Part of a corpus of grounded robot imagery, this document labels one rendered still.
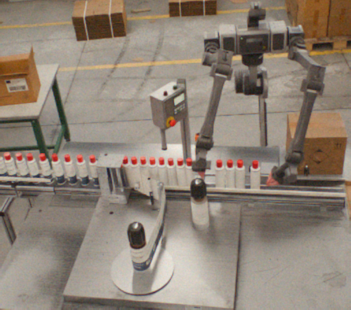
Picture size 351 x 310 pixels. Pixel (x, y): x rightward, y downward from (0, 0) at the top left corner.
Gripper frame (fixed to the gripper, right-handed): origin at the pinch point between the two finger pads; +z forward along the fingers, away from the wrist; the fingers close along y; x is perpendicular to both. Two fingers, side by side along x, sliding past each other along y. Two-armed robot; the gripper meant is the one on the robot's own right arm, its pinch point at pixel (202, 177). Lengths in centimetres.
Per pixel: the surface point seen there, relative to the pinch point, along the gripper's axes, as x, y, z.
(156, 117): 8.8, -23.2, -33.0
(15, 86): 106, -153, 7
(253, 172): 3.6, 27.2, -1.1
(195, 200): -24.3, -0.6, -5.5
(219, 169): 3.9, 9.2, -2.6
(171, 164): 4.7, -17.7, -4.1
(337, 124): 37, 73, -10
